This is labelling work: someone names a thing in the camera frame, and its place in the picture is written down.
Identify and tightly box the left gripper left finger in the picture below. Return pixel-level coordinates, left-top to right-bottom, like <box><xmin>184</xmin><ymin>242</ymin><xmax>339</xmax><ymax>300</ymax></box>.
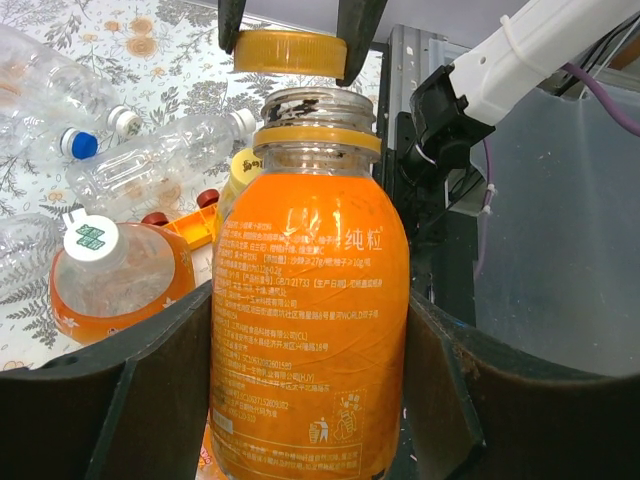
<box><xmin>1</xmin><ymin>283</ymin><xmax>212</xmax><ymax>479</ymax></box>

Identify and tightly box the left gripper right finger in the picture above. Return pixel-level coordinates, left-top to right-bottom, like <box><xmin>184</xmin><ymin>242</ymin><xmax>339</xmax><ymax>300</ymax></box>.
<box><xmin>404</xmin><ymin>294</ymin><xmax>639</xmax><ymax>479</ymax></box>

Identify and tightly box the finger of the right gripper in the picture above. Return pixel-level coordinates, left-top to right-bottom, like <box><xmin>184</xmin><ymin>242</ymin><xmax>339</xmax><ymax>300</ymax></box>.
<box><xmin>336</xmin><ymin>0</ymin><xmax>387</xmax><ymax>86</ymax></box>
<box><xmin>218</xmin><ymin>0</ymin><xmax>246</xmax><ymax>54</ymax></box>

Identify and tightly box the gold bottle cap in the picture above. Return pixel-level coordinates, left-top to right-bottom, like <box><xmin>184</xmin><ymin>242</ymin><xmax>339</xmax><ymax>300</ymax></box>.
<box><xmin>233</xmin><ymin>30</ymin><xmax>347</xmax><ymax>80</ymax></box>

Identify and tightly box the orange juice bottle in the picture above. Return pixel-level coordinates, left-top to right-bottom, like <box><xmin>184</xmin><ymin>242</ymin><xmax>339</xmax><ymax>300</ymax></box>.
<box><xmin>210</xmin><ymin>87</ymin><xmax>410</xmax><ymax>479</ymax></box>

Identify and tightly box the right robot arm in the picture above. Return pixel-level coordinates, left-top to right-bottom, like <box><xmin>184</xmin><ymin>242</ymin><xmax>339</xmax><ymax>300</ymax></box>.
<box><xmin>218</xmin><ymin>1</ymin><xmax>639</xmax><ymax>187</ymax></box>

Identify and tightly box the upright orange label bottle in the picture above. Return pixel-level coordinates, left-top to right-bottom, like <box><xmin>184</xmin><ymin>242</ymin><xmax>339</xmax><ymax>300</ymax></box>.
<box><xmin>49</xmin><ymin>208</ymin><xmax>196</xmax><ymax>345</ymax></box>

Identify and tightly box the yellow juice bottle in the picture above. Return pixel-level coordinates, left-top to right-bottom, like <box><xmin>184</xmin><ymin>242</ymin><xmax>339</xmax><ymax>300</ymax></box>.
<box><xmin>214</xmin><ymin>148</ymin><xmax>263</xmax><ymax>238</ymax></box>

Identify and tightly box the clear bottle white cap centre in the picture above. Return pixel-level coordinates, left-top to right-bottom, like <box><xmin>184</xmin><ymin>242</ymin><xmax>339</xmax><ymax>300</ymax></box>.
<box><xmin>47</xmin><ymin>64</ymin><xmax>142</xmax><ymax>138</ymax></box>

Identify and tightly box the clear bottle white cap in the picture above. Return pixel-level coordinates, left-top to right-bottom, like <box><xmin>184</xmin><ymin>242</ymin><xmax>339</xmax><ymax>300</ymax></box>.
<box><xmin>66</xmin><ymin>108</ymin><xmax>256</xmax><ymax>217</ymax></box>
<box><xmin>1</xmin><ymin>213</ymin><xmax>65</xmax><ymax>302</ymax></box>
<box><xmin>47</xmin><ymin>64</ymin><xmax>142</xmax><ymax>138</ymax></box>

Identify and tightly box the clear bottle white cap lower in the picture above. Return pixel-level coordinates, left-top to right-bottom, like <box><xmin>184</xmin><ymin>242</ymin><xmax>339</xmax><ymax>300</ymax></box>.
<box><xmin>66</xmin><ymin>108</ymin><xmax>256</xmax><ymax>217</ymax></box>

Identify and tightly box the clear bottle white cap right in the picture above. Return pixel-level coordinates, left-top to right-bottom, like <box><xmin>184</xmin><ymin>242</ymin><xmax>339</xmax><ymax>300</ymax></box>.
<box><xmin>1</xmin><ymin>213</ymin><xmax>65</xmax><ymax>302</ymax></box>

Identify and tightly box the clear bottle blue cap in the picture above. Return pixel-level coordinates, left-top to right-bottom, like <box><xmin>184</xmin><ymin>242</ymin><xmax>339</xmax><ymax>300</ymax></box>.
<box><xmin>1</xmin><ymin>25</ymin><xmax>98</xmax><ymax>160</ymax></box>

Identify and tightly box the floral patterned table mat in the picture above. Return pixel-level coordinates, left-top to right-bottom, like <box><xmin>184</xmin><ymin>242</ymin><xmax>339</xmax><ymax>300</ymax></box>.
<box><xmin>1</xmin><ymin>1</ymin><xmax>334</xmax><ymax>371</ymax></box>

